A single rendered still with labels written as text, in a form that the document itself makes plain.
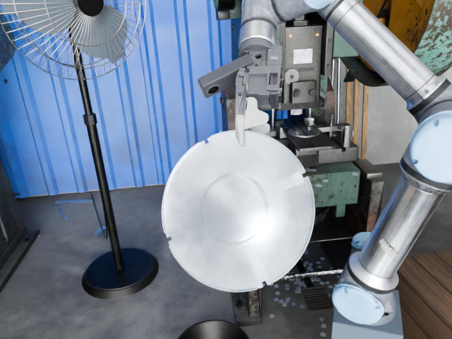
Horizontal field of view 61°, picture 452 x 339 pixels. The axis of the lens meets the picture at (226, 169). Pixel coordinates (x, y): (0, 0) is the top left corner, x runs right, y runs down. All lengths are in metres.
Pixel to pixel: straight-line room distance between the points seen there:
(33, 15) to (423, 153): 1.27
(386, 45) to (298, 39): 0.66
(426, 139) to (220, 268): 0.43
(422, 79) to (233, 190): 0.46
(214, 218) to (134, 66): 2.08
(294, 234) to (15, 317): 1.64
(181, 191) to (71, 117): 2.16
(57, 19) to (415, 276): 1.55
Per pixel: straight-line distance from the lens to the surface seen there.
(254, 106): 0.72
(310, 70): 1.55
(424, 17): 1.47
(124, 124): 2.81
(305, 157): 1.54
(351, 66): 1.90
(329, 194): 1.58
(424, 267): 1.62
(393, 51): 0.90
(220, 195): 0.71
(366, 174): 1.57
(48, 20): 1.55
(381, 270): 0.94
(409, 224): 0.87
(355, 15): 0.91
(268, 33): 0.80
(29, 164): 3.07
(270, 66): 0.75
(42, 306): 2.11
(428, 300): 1.48
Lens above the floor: 1.28
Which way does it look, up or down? 24 degrees down
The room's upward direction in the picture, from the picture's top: 3 degrees counter-clockwise
